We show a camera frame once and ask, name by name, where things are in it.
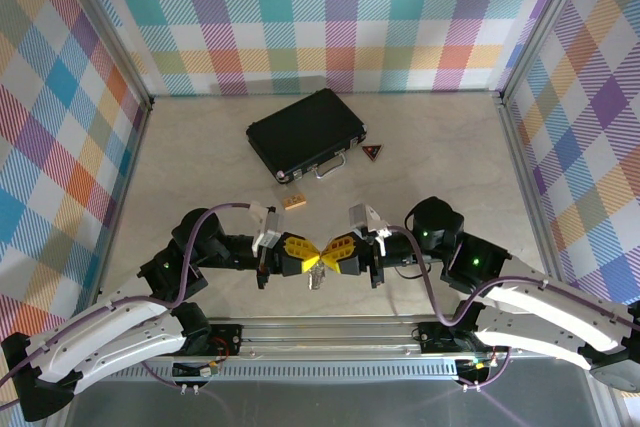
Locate silver keys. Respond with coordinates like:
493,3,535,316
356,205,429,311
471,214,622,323
305,266,329,293

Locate grey metal sheet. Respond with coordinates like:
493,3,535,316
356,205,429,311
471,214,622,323
64,376,601,427

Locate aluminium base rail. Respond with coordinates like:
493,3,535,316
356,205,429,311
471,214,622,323
99,316,516,382

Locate black case with metal handle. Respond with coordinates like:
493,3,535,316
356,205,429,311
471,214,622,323
245,87,368,183

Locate aluminium side rail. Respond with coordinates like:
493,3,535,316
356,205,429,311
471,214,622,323
497,91,572,316
89,100,154,318

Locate aluminium frame post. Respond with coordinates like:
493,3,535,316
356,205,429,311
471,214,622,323
52,0,155,111
498,0,596,103

